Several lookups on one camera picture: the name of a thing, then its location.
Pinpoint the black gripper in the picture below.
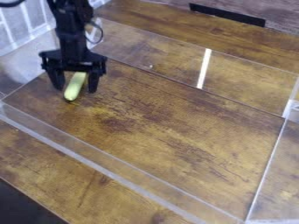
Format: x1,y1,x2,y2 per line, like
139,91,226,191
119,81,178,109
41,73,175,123
39,28,108,94

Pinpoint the green handled metal spoon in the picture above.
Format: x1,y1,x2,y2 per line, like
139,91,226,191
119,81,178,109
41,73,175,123
64,72,87,102

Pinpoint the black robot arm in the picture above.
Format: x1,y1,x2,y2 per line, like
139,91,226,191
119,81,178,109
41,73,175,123
39,0,108,93

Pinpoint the black strip on table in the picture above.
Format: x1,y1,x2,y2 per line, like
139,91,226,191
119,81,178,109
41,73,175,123
190,3,267,27

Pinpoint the black cable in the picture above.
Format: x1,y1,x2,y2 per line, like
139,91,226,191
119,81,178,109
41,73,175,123
0,0,106,46

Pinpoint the clear acrylic enclosure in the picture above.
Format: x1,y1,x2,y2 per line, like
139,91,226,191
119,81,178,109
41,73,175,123
0,21,299,224

